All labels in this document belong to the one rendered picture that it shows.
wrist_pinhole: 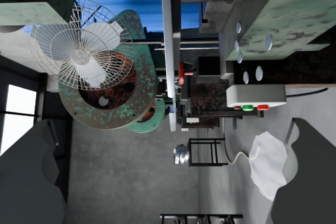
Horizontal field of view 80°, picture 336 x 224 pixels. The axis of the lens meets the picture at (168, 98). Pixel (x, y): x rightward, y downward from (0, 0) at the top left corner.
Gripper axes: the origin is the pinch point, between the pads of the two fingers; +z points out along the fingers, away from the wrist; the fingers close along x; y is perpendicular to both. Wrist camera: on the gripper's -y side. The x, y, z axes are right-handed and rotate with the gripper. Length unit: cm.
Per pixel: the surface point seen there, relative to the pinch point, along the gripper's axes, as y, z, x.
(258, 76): 5.9, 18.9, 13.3
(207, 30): 4.0, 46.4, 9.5
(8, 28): 4, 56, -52
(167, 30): -3.1, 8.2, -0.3
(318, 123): 60, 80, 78
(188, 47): 43, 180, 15
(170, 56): -0.8, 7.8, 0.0
